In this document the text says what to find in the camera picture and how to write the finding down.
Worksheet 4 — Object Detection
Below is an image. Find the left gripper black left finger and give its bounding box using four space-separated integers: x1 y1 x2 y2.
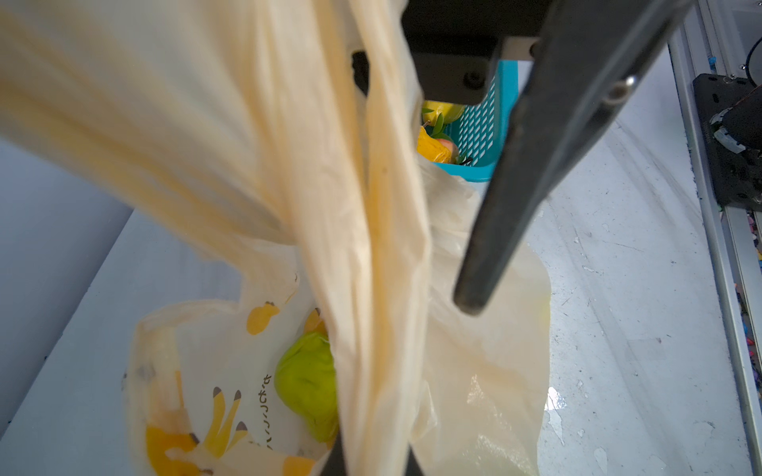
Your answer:
319 434 348 476

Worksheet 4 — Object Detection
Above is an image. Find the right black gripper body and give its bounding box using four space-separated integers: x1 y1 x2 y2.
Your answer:
391 0 553 105

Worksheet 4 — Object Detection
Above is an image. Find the green fake pear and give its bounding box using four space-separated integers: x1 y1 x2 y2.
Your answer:
274 332 339 443

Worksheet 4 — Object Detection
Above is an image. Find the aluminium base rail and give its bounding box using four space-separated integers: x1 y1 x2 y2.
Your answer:
669 1 761 474

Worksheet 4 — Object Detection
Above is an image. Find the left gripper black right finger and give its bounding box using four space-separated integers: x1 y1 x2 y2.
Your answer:
404 446 424 476

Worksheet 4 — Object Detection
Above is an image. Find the teal plastic fruit basket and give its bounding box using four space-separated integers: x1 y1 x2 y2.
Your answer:
439 61 520 182

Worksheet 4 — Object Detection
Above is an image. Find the cream banana print plastic bag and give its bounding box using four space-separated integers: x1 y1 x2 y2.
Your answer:
1 1 551 475

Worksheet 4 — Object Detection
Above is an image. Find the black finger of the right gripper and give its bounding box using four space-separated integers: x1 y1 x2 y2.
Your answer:
452 1 693 315

